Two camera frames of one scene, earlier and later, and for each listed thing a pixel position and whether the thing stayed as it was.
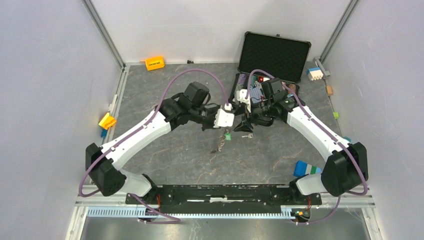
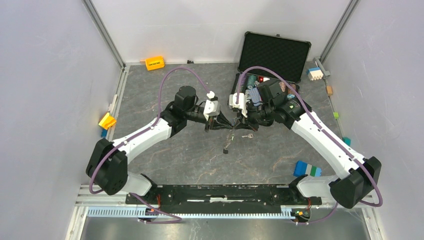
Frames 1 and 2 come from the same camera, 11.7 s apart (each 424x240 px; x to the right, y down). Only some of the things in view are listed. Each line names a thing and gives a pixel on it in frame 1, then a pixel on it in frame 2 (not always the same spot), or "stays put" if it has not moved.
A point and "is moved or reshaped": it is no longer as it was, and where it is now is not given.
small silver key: (250, 136) stays put
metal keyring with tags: (226, 136) is moved or reshaped
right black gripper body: (257, 112) stays put
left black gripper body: (207, 116) stays put
